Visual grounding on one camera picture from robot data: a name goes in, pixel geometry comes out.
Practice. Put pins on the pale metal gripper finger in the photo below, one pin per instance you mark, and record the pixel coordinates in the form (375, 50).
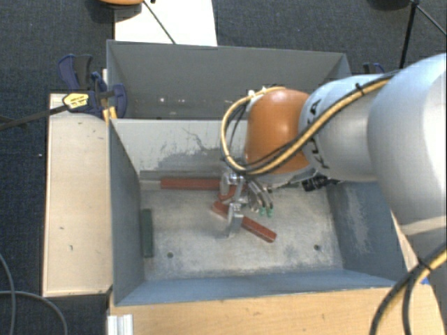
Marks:
(239, 222)
(230, 223)

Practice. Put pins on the grey metal bin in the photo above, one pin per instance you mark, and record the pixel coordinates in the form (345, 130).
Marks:
(195, 243)

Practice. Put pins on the red-brown flat block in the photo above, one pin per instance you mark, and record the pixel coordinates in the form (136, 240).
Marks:
(225, 197)
(190, 183)
(258, 229)

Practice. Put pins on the pale wood board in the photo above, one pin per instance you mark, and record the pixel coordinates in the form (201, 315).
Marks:
(78, 204)

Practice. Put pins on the dark green flat block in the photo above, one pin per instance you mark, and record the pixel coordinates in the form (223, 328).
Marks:
(147, 234)

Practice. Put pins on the black cylinder on white bracket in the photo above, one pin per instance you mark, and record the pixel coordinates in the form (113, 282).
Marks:
(316, 183)

